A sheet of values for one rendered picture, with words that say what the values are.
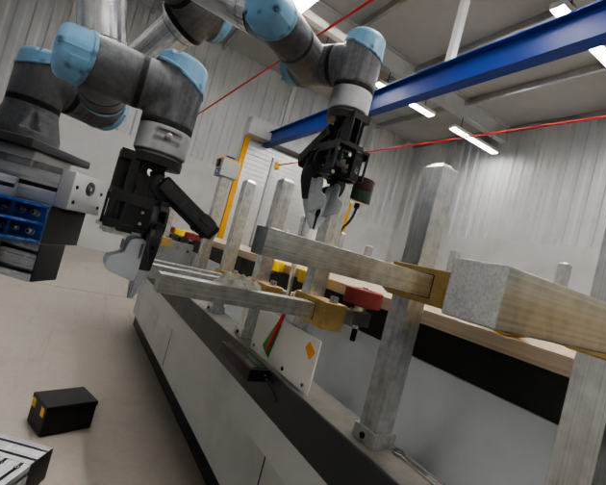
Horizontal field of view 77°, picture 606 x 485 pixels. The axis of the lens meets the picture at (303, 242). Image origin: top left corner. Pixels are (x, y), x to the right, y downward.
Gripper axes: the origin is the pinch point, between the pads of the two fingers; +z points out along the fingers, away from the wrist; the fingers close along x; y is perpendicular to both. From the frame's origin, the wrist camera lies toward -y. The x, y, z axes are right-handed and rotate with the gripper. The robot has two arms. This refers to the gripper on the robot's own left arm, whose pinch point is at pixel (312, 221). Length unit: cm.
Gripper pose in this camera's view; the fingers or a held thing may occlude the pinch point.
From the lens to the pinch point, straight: 70.8
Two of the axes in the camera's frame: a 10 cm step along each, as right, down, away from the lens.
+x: 8.2, 2.4, 5.2
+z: -2.6, 9.7, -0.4
